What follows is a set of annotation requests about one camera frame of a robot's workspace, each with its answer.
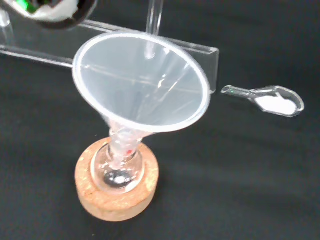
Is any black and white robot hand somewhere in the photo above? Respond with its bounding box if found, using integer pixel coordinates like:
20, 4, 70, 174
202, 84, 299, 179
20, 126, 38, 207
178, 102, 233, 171
0, 0, 99, 31

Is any small round-bottom glass flask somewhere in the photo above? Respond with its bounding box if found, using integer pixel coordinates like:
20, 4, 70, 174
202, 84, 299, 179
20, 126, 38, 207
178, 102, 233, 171
92, 136, 146, 195

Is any clear acrylic funnel stand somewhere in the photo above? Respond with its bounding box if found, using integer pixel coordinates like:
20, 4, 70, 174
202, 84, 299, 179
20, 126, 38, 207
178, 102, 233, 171
0, 0, 220, 95

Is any black bench cloth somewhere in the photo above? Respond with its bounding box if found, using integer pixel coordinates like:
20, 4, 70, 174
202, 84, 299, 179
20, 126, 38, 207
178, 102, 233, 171
0, 0, 320, 240

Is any cork ring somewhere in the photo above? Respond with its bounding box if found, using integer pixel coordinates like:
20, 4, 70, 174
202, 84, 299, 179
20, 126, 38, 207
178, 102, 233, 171
74, 141, 160, 223

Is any translucent plastic funnel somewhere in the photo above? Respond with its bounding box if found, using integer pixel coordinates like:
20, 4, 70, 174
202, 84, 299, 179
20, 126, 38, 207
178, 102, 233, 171
71, 32, 210, 173

